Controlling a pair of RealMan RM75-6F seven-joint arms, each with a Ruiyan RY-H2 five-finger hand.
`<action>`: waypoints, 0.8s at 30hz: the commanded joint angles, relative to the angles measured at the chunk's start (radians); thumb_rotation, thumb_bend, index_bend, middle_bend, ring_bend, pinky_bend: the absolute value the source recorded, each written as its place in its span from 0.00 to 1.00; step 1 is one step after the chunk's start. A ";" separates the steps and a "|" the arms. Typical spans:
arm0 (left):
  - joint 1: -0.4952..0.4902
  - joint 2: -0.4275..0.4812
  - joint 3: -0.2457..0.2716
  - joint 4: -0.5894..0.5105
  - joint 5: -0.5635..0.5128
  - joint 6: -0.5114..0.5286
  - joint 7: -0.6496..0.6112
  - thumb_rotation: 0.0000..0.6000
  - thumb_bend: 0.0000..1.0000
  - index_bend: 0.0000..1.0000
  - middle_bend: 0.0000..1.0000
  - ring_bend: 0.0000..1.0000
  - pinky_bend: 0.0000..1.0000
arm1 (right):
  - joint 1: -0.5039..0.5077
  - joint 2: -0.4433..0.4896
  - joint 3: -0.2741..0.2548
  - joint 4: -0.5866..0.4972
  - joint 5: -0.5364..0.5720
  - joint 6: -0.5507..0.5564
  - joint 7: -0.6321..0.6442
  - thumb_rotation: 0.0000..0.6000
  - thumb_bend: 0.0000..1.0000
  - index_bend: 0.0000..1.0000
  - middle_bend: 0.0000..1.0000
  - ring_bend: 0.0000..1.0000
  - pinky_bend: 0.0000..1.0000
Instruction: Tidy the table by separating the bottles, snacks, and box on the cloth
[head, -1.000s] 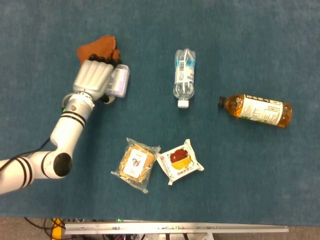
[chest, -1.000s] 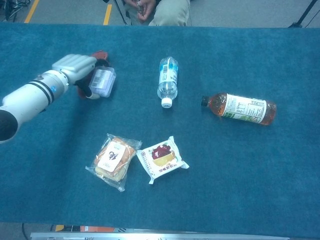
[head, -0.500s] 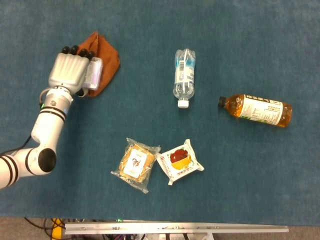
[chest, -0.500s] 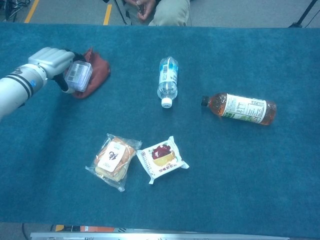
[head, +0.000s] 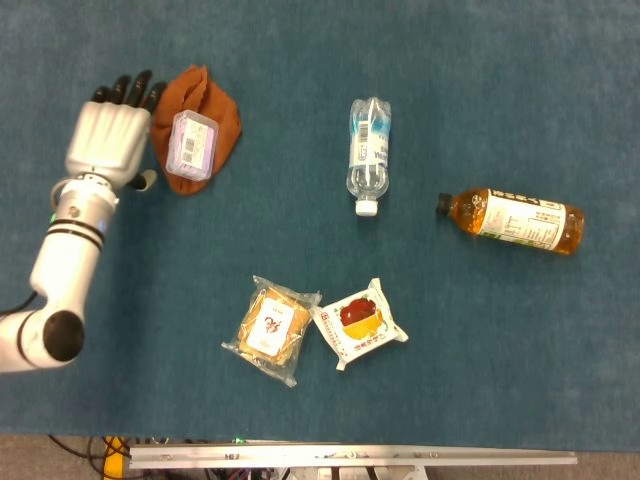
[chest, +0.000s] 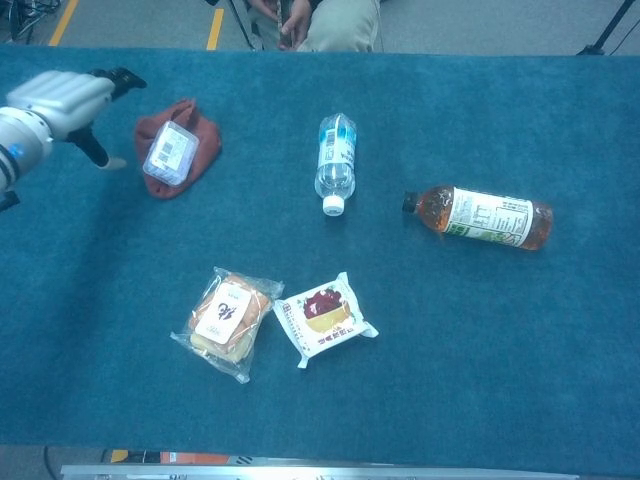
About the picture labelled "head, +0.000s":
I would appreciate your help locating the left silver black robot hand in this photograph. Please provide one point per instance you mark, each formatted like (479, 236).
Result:
(107, 137)

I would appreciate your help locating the amber tea bottle white label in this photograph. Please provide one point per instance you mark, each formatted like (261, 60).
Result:
(520, 220)

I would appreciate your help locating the clear bread slices pack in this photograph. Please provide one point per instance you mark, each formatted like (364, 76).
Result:
(272, 325)

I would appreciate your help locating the clear plastic box with label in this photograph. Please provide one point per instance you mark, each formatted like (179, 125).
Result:
(192, 145)

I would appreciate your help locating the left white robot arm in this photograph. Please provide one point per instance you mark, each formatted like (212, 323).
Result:
(65, 265)

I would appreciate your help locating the white snack packet fruit print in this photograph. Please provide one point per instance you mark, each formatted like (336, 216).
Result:
(357, 325)

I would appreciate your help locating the brown cloth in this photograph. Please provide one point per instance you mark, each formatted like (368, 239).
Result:
(225, 120)

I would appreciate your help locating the aluminium profile rail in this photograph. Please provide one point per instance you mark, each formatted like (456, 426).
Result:
(350, 456)

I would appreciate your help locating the blue carpet table cover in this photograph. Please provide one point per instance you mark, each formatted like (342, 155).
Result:
(450, 125)

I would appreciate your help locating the clear water bottle white cap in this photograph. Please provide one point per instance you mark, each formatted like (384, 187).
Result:
(367, 160)

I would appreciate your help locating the yellow floor strip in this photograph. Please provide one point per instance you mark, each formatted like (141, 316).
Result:
(112, 467)

